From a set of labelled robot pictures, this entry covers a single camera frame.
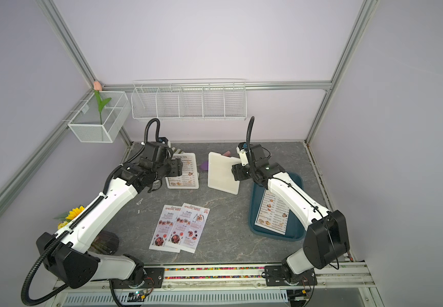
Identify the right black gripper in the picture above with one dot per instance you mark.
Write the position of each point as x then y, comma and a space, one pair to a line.
237, 172

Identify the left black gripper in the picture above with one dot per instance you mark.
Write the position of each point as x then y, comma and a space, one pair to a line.
176, 167

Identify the yellow header menu sheet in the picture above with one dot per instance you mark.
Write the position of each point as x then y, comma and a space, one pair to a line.
272, 214
185, 174

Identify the white menu holder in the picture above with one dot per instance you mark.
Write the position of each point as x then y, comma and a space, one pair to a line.
183, 170
220, 175

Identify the red special menu sheet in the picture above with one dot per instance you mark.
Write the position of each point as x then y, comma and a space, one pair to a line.
169, 215

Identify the teal plastic tray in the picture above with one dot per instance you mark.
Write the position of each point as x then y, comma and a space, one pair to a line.
295, 230

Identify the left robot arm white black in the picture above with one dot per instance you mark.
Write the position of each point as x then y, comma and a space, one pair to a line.
66, 253

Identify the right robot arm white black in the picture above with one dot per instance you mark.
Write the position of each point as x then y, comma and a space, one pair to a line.
326, 238

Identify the purple pink spoon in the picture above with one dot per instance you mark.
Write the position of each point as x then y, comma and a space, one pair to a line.
205, 165

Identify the dark flower vase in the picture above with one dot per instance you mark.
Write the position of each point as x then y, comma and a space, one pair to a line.
106, 243

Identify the pink artificial tulip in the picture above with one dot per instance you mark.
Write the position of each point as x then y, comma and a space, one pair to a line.
101, 103

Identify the yellow sunflower bouquet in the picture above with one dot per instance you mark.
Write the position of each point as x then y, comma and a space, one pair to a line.
67, 217

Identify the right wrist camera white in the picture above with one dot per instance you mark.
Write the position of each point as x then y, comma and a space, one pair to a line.
243, 153

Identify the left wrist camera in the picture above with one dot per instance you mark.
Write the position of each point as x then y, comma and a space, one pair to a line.
156, 151

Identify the white wire wall rack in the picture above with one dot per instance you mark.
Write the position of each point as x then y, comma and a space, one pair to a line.
189, 99

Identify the white mesh wall basket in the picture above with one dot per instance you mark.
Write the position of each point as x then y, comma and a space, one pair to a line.
85, 123

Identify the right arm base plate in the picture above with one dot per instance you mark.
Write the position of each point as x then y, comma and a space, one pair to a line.
280, 275

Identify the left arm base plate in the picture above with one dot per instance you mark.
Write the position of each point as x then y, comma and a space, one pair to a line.
145, 278

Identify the aluminium front rail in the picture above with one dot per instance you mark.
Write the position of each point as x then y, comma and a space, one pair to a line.
345, 283

